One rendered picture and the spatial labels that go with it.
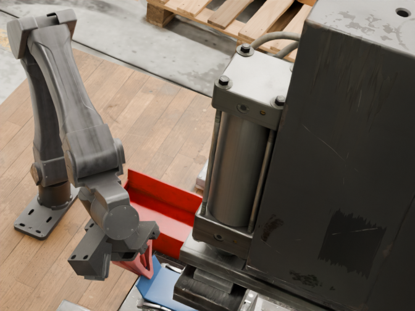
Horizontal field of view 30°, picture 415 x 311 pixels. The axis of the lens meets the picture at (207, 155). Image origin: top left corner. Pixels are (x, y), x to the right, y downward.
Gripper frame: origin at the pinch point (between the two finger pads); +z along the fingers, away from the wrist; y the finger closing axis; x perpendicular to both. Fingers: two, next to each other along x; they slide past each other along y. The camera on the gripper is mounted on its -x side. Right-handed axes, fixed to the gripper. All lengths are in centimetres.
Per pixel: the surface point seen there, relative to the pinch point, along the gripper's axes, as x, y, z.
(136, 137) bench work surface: 38.3, -23.3, -1.2
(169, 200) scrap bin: 23.9, -10.1, 4.9
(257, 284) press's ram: -5.7, 25.3, -4.3
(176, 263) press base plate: 11.4, -4.6, 9.9
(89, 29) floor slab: 171, -143, 33
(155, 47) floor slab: 175, -117, 49
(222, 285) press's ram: -6.6, 20.1, -5.1
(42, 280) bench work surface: -3.0, -22.0, -0.9
